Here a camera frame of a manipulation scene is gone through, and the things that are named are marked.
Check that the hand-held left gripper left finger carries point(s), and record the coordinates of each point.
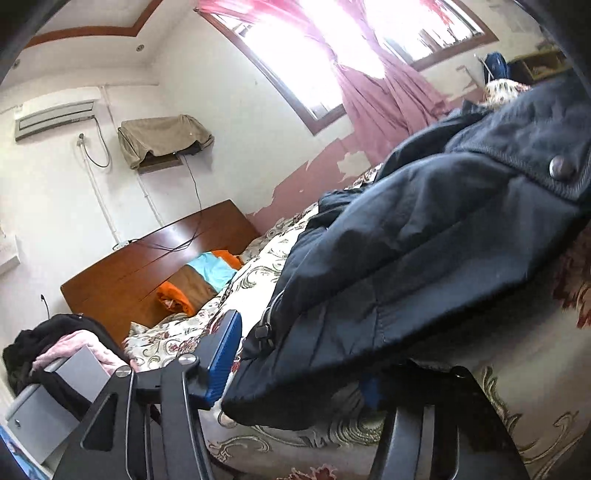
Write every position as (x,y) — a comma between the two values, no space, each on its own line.
(224,350)

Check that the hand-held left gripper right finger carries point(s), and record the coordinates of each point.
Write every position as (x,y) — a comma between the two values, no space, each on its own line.
(371,392)

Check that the dark navy padded jacket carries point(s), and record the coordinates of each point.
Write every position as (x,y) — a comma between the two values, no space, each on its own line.
(415,230)

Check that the orange blue brown striped pillow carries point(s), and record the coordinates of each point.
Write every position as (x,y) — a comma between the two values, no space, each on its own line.
(203,277)

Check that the floral patterned quilt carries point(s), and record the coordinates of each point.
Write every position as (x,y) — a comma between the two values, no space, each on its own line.
(263,258)

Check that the brown wooden headboard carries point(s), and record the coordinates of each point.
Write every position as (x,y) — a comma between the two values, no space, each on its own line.
(138,277)

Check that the white power strip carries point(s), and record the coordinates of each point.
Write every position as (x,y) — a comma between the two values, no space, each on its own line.
(123,244)

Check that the black cloth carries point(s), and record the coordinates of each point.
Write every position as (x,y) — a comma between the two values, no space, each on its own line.
(55,327)

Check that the grey nightstand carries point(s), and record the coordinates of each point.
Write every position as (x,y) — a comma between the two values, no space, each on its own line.
(41,415)

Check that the colourful printed sheet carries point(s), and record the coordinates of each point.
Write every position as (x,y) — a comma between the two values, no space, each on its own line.
(21,457)

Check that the brown framed window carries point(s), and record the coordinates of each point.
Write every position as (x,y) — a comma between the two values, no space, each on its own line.
(318,117)

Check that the white air conditioner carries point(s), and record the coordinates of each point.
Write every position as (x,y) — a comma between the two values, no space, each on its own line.
(55,115)

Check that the blue backpack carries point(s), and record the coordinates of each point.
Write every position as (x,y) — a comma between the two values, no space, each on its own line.
(496,67)

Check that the beige cloth covered wall box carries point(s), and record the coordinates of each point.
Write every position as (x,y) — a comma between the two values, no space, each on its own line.
(157,136)

